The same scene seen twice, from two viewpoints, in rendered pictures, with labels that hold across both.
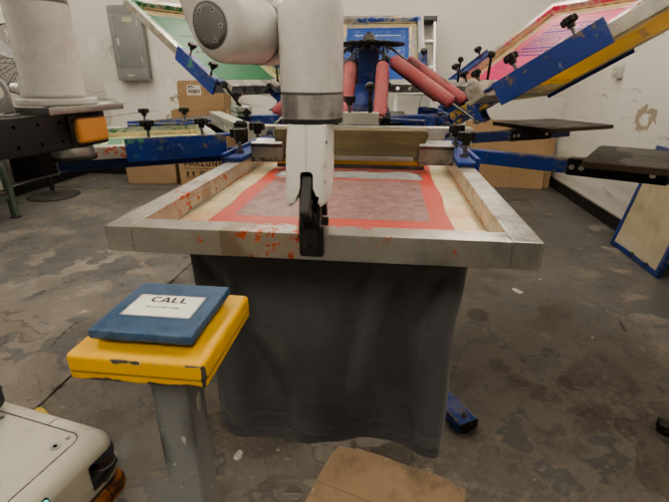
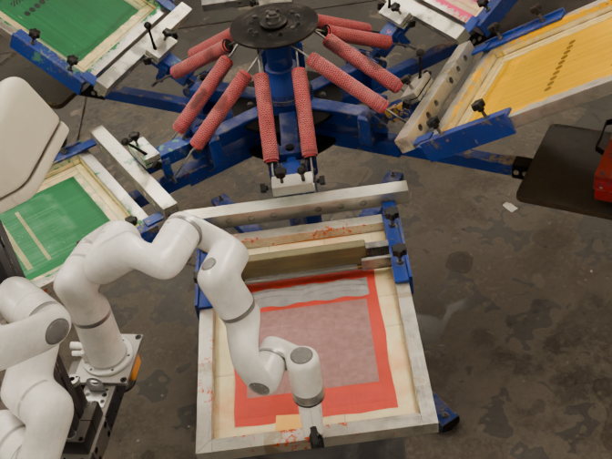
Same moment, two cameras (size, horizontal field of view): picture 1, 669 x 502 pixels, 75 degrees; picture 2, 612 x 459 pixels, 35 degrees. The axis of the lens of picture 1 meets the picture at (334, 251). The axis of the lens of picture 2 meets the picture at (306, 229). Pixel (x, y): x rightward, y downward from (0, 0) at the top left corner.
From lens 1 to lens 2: 190 cm
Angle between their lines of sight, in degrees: 19
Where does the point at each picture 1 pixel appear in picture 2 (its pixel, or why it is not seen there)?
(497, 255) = (415, 431)
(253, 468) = not seen: outside the picture
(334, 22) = (317, 371)
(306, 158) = (311, 421)
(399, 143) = (343, 257)
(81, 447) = not seen: outside the picture
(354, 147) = (304, 265)
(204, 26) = (257, 389)
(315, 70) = (311, 390)
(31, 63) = (101, 353)
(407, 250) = (369, 436)
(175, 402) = not seen: outside the picture
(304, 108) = (307, 402)
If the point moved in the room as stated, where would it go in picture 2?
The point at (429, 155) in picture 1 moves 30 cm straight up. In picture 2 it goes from (371, 263) to (362, 179)
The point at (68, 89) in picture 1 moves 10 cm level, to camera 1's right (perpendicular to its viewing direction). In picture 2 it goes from (121, 355) to (162, 346)
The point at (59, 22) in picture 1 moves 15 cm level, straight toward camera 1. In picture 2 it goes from (112, 324) to (146, 357)
